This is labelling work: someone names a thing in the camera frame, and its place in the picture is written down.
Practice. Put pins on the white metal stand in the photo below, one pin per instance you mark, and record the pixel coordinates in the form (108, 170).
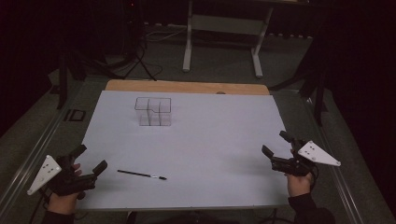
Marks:
(224, 25)

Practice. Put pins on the black pen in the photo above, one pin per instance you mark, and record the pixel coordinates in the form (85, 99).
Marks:
(140, 174)

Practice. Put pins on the clear acrylic pen holder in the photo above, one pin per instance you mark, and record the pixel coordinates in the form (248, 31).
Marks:
(154, 112)

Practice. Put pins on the black square frame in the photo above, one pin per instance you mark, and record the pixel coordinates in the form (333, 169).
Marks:
(75, 115)

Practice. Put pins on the white table mat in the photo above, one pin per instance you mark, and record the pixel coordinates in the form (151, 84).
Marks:
(202, 140)

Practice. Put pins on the person's left hand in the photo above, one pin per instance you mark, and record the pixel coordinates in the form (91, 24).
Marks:
(62, 203)

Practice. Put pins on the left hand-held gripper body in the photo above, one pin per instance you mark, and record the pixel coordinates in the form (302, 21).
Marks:
(43, 174)

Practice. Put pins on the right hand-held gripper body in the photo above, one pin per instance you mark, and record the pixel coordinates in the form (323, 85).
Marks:
(306, 155)

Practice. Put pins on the person's right hand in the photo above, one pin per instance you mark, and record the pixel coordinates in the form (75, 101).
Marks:
(298, 185)

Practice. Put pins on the black stand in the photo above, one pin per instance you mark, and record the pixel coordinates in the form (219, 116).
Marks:
(318, 93)
(63, 81)

